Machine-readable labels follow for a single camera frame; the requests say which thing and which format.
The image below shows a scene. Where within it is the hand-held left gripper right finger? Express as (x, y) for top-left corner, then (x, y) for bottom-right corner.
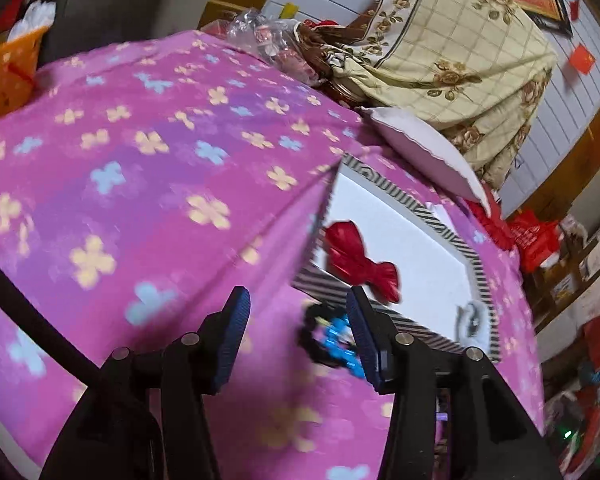
(346, 285), (564, 480)

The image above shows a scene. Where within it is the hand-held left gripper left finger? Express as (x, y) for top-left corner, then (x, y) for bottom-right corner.
(39, 286), (252, 480)

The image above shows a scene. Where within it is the blue bead bracelet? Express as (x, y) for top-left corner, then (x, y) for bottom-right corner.
(320, 316), (368, 381)

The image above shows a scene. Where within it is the black blue hair tie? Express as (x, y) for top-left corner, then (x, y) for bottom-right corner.
(297, 304), (346, 366)

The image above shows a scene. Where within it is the red bow hair clip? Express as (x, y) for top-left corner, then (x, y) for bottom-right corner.
(325, 220), (400, 305)

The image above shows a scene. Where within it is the striped cardboard box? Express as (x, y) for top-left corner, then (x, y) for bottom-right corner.
(291, 154), (501, 363)

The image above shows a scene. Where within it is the light blue fabric scrunchie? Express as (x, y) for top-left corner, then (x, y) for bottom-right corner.
(455, 300), (491, 346)

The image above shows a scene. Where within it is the pink floral bedsheet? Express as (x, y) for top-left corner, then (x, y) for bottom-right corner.
(0, 30), (546, 480)

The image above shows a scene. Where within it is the red shopping bag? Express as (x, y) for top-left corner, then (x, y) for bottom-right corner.
(507, 210), (561, 273)

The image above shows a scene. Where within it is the white pillow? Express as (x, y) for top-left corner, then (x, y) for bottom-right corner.
(362, 106), (493, 216)

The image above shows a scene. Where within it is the wooden shelf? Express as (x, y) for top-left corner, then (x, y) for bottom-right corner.
(527, 230), (600, 333)

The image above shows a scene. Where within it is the clear plastic bag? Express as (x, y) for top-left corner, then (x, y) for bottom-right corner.
(227, 8), (326, 86)

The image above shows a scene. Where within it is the beige floral quilt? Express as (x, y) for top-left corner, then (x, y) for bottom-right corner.
(300, 0), (558, 191)

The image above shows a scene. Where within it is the orange plastic basket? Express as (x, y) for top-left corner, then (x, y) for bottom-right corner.
(0, 25), (48, 131)

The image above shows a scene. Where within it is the white plastic bag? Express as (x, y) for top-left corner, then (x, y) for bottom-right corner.
(7, 0), (57, 43)

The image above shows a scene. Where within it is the black cable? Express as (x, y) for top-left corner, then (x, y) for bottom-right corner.
(0, 250), (101, 386)

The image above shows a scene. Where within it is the red paper wall sticker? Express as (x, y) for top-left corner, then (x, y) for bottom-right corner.
(567, 44), (598, 75)

